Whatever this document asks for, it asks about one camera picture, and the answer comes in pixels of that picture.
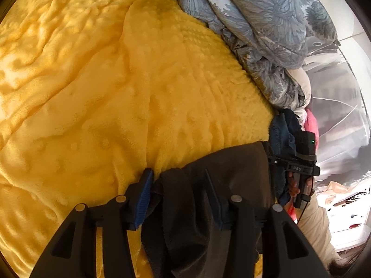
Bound blue denim jeans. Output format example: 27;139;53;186
269;109;301;206

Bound blue grey floral duvet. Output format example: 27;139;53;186
178;0;338;111

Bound cream floral pillow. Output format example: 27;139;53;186
287;68;312;108

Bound person right hand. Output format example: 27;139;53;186
288;172;313;198

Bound yellow dotted plush blanket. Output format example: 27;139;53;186
1;0;273;277

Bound white mosquito net tent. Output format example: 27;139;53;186
304;0;370;186

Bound cream sleeve right forearm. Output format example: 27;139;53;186
294;193;342;268

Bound dark olive long-sleeve shirt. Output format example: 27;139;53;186
141;142;275;277

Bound pink garment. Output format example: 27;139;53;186
304;109;320;150

